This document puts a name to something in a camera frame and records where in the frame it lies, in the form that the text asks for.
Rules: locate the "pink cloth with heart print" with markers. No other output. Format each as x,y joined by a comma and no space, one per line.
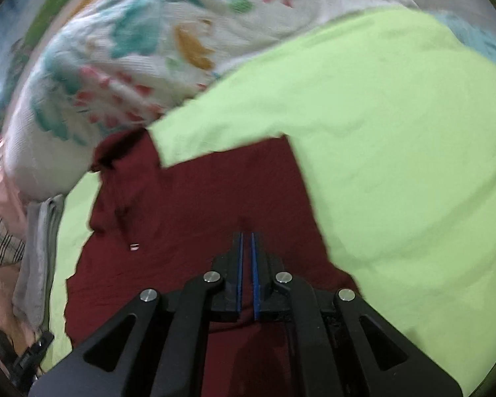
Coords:
0,198

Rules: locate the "white floral pillow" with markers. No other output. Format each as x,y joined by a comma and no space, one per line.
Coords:
148,49

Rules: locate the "light green bedsheet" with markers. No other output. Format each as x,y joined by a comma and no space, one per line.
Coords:
388,140

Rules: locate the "grey folded cloth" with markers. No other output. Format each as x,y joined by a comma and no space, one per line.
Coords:
39,256

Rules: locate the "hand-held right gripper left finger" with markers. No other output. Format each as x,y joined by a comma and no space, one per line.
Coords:
239,273

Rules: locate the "dark red knit garment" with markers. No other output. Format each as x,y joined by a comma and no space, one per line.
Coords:
198,206

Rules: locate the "light blue cloth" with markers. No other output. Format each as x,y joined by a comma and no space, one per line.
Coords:
483,39

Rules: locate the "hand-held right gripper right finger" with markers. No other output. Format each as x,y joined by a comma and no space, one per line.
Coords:
254,273

